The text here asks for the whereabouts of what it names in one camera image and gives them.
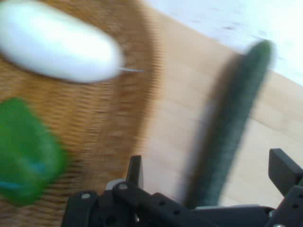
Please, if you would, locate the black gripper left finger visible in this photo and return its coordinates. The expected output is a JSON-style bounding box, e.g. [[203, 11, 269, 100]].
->
[[61, 155, 198, 227]]

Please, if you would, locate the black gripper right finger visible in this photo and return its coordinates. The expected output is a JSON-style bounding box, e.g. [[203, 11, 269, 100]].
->
[[267, 148, 303, 227]]

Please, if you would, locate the dark green cucumber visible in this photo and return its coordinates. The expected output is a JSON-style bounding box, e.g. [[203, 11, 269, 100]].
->
[[184, 39, 276, 210]]

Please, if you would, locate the green leafy vegetable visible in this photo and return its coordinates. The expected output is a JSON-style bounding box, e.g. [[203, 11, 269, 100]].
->
[[0, 97, 69, 207]]

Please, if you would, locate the white daikon radish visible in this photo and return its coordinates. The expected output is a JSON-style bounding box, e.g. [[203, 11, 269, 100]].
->
[[0, 0, 124, 84]]

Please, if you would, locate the woven wicker basket with handles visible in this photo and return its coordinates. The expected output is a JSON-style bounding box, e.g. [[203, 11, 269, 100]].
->
[[0, 0, 166, 227]]

